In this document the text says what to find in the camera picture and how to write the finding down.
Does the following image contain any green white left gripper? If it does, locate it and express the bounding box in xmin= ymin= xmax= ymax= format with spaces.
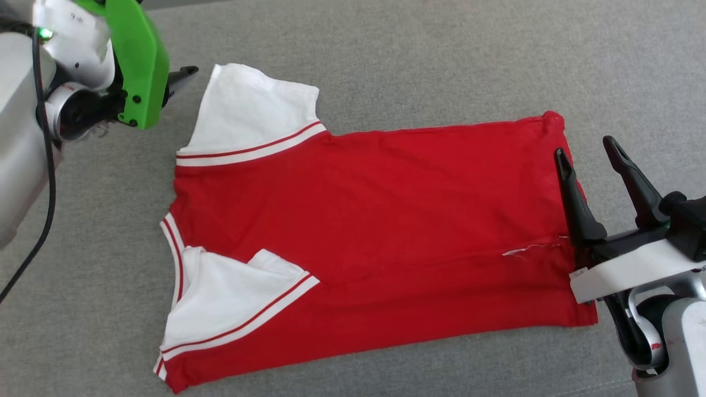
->
xmin=33 ymin=0 xmax=200 ymax=131

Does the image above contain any long black arm cable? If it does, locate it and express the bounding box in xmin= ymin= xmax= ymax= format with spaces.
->
xmin=0 ymin=26 xmax=57 ymax=305

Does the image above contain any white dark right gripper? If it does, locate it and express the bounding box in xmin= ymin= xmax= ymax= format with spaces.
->
xmin=554 ymin=135 xmax=706 ymax=305

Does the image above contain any grey fabric sofa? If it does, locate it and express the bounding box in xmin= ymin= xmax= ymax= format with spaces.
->
xmin=0 ymin=0 xmax=706 ymax=397

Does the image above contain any red and white shirt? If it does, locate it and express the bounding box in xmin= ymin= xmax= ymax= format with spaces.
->
xmin=153 ymin=63 xmax=599 ymax=394

